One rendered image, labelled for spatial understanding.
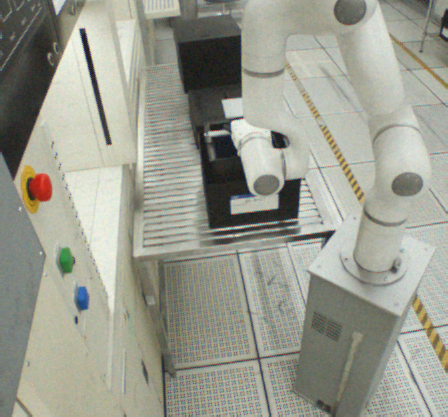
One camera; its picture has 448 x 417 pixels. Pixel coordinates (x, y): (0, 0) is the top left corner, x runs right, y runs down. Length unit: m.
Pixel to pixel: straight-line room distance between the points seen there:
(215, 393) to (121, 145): 1.04
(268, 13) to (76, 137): 0.79
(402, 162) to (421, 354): 1.25
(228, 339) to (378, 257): 0.98
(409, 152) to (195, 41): 1.21
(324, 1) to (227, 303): 1.59
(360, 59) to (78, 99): 0.81
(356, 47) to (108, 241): 0.78
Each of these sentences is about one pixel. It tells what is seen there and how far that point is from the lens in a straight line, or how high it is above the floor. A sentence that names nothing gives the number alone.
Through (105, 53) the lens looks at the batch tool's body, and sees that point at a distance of 1.30.
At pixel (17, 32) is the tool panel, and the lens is 0.69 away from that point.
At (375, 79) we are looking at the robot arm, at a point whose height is 1.33.
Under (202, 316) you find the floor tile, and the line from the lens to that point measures 2.09.
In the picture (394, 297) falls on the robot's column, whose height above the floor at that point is 0.76.
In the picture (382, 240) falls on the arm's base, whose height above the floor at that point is 0.90.
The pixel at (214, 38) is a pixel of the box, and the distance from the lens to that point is 1.97.
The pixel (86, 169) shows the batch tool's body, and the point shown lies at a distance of 1.51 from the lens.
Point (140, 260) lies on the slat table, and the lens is 1.34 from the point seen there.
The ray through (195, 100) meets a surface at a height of 0.86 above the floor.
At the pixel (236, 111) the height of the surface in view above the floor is 1.08.
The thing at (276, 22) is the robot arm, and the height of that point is 1.43.
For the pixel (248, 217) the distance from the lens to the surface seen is 1.34.
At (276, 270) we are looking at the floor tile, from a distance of 2.24.
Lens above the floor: 1.72
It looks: 40 degrees down
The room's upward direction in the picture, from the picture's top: 4 degrees counter-clockwise
